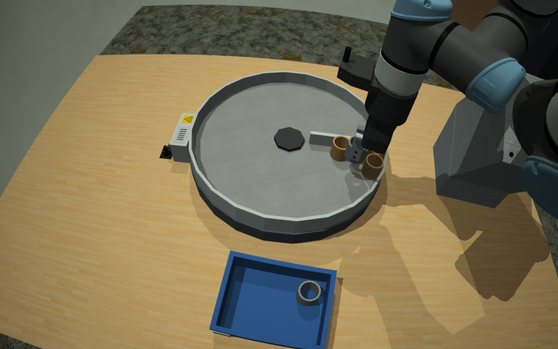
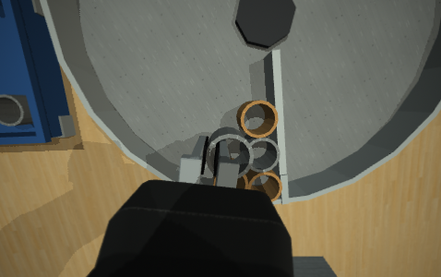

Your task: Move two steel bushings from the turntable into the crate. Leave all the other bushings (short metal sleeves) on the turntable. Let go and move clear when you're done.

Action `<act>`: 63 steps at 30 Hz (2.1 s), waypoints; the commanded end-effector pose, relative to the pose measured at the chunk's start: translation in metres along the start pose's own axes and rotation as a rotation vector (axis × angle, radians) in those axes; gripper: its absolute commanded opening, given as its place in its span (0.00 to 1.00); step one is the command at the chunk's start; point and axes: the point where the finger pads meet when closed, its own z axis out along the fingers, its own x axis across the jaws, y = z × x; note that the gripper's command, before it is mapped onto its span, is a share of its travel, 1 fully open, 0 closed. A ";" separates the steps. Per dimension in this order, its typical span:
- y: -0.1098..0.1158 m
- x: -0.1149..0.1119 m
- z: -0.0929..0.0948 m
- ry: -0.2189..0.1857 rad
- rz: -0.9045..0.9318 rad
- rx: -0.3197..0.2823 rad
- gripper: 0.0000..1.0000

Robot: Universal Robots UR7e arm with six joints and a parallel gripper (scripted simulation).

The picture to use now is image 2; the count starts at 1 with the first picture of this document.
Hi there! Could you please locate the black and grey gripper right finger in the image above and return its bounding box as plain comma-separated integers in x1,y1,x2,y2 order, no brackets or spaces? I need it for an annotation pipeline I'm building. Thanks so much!
213,138,240,188

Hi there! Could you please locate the bronze bushing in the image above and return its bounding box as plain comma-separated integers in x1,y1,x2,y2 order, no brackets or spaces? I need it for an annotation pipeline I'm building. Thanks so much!
213,175,248,189
246,169,282,202
236,100,279,139

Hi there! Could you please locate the grey metal sleeve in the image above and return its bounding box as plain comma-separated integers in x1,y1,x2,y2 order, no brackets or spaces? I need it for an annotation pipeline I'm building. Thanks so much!
244,134,280,173
0,94,33,126
206,126,254,178

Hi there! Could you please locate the grey round turntable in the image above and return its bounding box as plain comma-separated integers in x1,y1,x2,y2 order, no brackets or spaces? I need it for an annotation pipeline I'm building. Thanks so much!
40,0,441,205

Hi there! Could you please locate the blue square tray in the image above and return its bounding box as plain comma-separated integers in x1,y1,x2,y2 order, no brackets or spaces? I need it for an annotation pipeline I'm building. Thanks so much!
0,0,76,145

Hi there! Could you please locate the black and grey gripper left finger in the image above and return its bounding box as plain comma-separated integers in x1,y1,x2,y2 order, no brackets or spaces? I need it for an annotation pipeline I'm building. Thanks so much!
178,136,209,184

